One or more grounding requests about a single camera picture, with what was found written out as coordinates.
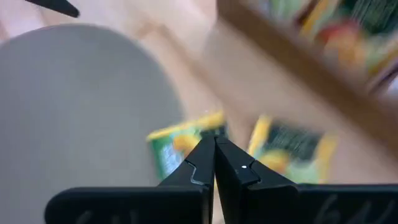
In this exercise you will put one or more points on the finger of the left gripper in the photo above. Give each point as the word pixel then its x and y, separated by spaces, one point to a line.
pixel 59 5

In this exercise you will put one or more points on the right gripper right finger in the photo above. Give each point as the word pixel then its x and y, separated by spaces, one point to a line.
pixel 242 183

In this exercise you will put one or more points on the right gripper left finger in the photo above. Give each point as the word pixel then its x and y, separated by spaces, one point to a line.
pixel 196 174

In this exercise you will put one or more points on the green lemon tea packet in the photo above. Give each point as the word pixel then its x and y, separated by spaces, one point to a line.
pixel 174 146
pixel 373 14
pixel 292 152

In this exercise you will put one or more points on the red mango tea packet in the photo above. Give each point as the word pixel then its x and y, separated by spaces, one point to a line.
pixel 340 42

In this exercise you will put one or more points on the yellow foil tea packet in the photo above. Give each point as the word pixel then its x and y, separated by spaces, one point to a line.
pixel 314 15

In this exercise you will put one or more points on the round grey table mat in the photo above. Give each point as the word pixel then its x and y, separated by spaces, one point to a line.
pixel 77 118

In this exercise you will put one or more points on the brown wooden organizer box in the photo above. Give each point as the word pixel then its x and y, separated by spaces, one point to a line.
pixel 311 68

